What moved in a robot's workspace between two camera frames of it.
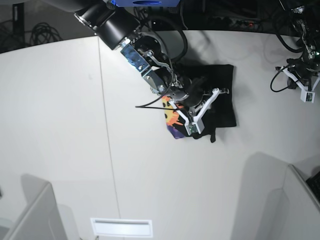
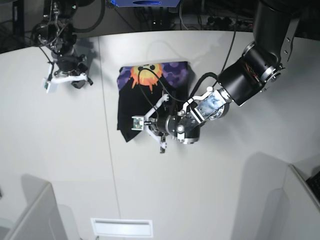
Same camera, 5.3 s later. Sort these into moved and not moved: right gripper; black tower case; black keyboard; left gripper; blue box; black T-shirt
Moved: left gripper; right gripper; black T-shirt
Not moved: black keyboard; blue box; black tower case
